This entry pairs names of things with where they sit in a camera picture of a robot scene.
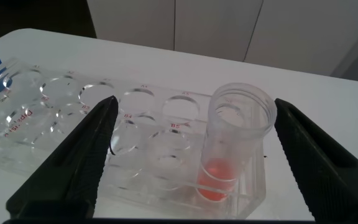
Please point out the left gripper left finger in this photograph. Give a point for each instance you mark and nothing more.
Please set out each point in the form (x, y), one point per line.
(73, 161)

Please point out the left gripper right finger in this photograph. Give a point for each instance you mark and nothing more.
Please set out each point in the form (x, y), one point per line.
(325, 174)

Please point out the test tube with red pigment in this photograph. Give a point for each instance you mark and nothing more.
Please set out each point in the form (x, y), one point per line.
(228, 149)

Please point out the clear acrylic test tube rack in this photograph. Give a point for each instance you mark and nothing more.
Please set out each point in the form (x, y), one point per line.
(154, 155)

